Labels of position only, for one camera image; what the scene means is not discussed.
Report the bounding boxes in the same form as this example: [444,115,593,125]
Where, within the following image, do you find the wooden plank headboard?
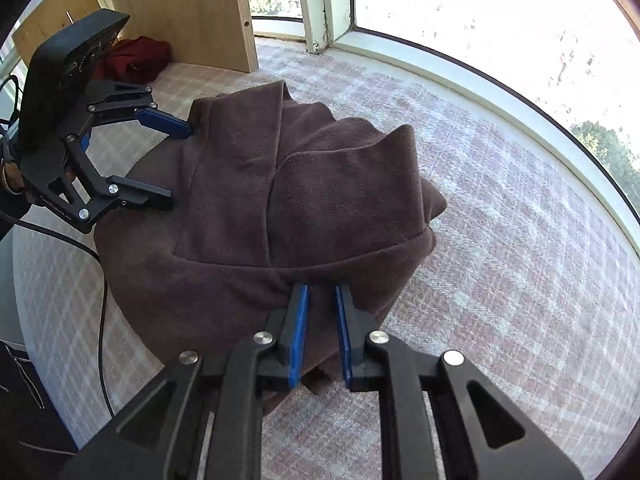
[11,0,110,70]

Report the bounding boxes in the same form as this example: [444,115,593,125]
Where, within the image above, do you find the pink plaid blanket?
[11,42,640,480]

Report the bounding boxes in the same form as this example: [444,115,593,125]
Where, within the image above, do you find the light wooden cabinet panel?
[99,0,261,74]

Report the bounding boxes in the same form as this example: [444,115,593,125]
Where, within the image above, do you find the dark red garment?
[94,36,172,87]

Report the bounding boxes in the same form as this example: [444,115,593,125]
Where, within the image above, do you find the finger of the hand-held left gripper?
[64,140,176,233]
[59,82,194,141]

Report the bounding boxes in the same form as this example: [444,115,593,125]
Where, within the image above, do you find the black cable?
[0,210,117,419]

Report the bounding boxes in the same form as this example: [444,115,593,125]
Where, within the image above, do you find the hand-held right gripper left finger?
[61,283,311,480]

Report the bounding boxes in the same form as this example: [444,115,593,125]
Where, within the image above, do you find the green trees outside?
[569,119,640,197]

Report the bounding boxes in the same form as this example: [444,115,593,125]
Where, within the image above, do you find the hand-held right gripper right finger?
[333,284,586,480]

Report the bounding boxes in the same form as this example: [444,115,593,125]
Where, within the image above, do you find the brown fleece sweater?
[94,80,449,417]

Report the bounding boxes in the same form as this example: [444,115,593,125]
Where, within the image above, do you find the white mattress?
[0,230,27,350]

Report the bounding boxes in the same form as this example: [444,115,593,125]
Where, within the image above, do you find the person's left forearm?
[0,157,26,195]

